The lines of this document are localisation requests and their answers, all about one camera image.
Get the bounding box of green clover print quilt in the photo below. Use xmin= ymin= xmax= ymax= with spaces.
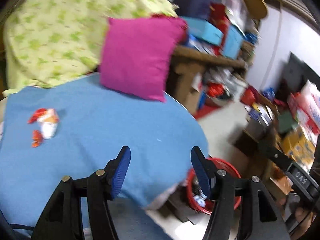
xmin=3 ymin=0 xmax=178 ymax=88

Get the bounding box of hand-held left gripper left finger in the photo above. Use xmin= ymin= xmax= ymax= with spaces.
xmin=30 ymin=145 xmax=131 ymax=240

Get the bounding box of white red cardboard box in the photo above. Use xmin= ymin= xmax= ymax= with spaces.
xmin=287 ymin=79 xmax=320 ymax=136

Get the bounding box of red plastic bag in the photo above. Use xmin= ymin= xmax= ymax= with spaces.
xmin=27 ymin=108 xmax=47 ymax=124

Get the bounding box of orange white small carton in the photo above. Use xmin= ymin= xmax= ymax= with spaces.
xmin=41 ymin=108 xmax=60 ymax=124

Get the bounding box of light blue cardboard box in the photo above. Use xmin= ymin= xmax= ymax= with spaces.
xmin=187 ymin=20 xmax=224 ymax=46
xmin=222 ymin=24 xmax=247 ymax=58

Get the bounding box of black cable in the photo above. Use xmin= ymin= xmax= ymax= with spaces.
xmin=8 ymin=223 xmax=33 ymax=232

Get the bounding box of green box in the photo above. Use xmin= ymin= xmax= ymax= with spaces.
xmin=277 ymin=111 xmax=299 ymax=134

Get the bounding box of black screen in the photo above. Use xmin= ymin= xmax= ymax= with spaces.
xmin=284 ymin=51 xmax=320 ymax=88

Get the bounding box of white knotted plastic bag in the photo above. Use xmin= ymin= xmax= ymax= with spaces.
xmin=40 ymin=122 xmax=58 ymax=140

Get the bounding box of magenta pillow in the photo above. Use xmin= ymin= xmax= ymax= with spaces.
xmin=98 ymin=15 xmax=188 ymax=103

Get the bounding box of brown cardboard box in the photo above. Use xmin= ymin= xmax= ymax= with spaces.
xmin=171 ymin=62 xmax=206 ymax=113

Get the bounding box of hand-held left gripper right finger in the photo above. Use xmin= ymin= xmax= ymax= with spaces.
xmin=190 ymin=146 xmax=291 ymax=240

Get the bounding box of yellow cardboard box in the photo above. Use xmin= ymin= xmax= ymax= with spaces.
xmin=280 ymin=127 xmax=316 ymax=165

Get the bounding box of person's right hand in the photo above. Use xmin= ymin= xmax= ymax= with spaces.
xmin=277 ymin=196 xmax=317 ymax=227

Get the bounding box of blue blanket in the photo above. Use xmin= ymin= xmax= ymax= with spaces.
xmin=0 ymin=72 xmax=209 ymax=233

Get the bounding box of round wooden tabletop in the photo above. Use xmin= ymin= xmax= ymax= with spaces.
xmin=239 ymin=0 xmax=268 ymax=19

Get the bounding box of rough wooden table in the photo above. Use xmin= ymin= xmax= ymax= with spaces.
xmin=172 ymin=41 xmax=253 ymax=68

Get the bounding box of red mesh basket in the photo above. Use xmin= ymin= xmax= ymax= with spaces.
xmin=186 ymin=157 xmax=242 ymax=216

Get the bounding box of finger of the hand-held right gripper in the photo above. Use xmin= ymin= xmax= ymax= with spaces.
xmin=258 ymin=140 xmax=293 ymax=172

